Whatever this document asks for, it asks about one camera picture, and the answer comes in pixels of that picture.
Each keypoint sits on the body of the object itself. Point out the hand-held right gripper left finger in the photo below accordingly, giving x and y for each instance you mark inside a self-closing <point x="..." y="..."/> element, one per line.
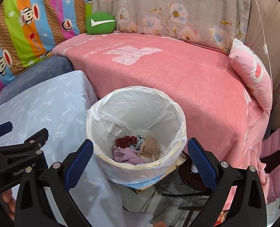
<point x="79" y="163"/>

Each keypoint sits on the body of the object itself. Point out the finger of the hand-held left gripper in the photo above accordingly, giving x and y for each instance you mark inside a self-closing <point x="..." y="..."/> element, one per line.
<point x="24" y="144"/>
<point x="2" y="128"/>

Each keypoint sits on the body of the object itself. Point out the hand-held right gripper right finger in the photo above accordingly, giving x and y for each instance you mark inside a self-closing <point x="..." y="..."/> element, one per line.
<point x="201" y="163"/>

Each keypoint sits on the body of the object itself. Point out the purple cloth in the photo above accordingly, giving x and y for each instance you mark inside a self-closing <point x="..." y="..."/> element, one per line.
<point x="125" y="156"/>

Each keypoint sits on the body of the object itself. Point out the dark red scrunchie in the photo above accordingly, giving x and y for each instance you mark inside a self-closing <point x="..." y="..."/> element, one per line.
<point x="123" y="141"/>

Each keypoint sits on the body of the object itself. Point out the beige stocking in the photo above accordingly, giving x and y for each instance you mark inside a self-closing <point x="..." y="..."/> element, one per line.
<point x="150" y="149"/>

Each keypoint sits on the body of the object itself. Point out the black white patterned sock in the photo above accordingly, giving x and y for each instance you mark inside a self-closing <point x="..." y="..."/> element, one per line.
<point x="140" y="139"/>

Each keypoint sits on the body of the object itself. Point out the bin with white bag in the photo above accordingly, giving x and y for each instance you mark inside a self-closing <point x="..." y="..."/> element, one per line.
<point x="130" y="113"/>

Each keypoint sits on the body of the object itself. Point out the person's left hand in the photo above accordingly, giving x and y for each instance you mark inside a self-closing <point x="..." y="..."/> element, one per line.
<point x="7" y="201"/>

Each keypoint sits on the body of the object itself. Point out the dark brown stool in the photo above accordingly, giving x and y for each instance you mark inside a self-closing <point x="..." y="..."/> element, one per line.
<point x="189" y="177"/>

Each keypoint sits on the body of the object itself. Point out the light blue printed cloth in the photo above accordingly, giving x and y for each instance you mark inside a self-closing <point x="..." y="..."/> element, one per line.
<point x="47" y="104"/>

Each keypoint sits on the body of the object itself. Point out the blue-grey cushion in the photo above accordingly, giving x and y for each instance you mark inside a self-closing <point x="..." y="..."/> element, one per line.
<point x="40" y="73"/>

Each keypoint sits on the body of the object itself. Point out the pink padded jacket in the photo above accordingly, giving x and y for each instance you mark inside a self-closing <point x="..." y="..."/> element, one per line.
<point x="277" y="146"/>

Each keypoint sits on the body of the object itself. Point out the pink blanket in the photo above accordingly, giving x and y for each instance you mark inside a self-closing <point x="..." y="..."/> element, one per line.
<point x="177" y="80"/>

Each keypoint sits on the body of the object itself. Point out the pink pillow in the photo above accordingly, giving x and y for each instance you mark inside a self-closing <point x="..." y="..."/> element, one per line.
<point x="253" y="75"/>

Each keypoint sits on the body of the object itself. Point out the striped monkey print blanket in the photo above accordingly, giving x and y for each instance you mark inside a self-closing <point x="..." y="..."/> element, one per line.
<point x="24" y="28"/>

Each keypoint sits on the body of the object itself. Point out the green round cushion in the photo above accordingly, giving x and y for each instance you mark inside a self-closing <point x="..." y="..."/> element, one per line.
<point x="99" y="27"/>

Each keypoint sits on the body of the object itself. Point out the grey floral sheet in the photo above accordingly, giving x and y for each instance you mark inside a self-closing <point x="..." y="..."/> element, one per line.
<point x="166" y="4"/>

